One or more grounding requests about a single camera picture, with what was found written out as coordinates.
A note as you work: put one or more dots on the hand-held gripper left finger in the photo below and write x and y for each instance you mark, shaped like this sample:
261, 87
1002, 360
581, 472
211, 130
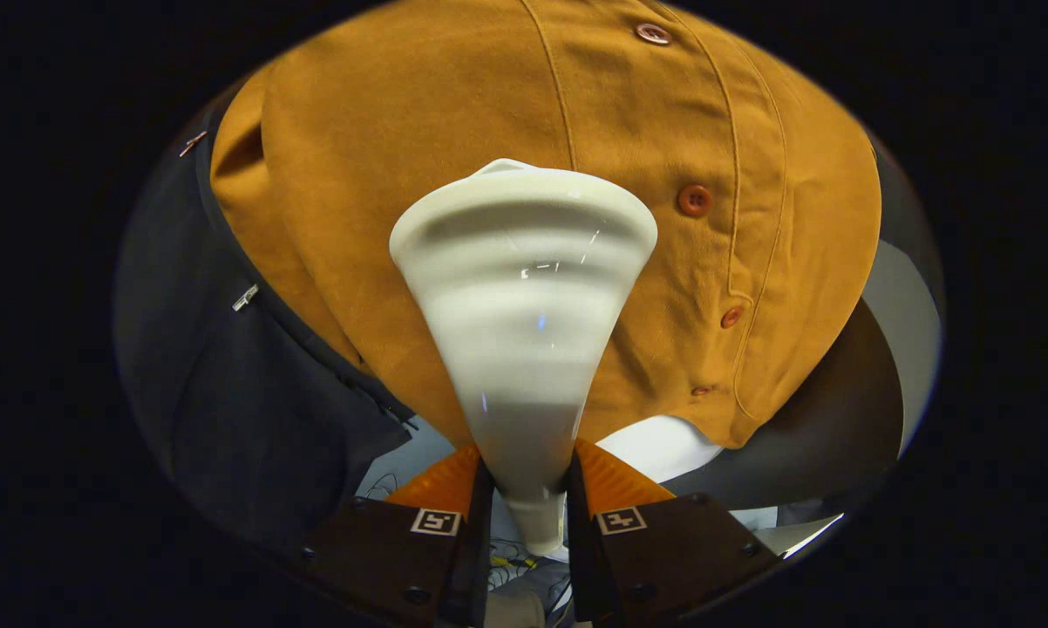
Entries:
384, 558

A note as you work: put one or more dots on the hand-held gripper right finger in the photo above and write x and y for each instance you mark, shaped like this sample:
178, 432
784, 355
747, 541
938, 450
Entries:
672, 558

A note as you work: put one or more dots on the white garment steamer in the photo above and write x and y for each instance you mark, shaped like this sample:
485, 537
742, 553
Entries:
524, 305

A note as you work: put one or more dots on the brown button-up shirt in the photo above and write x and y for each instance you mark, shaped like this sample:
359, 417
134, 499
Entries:
402, 131

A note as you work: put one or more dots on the white mannequin torso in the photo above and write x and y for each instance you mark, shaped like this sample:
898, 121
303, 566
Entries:
655, 449

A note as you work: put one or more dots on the silver clip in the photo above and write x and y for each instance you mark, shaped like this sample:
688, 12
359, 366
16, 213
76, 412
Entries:
245, 297

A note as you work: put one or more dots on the pink clip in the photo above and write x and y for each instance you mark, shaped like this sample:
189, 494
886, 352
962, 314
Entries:
193, 143

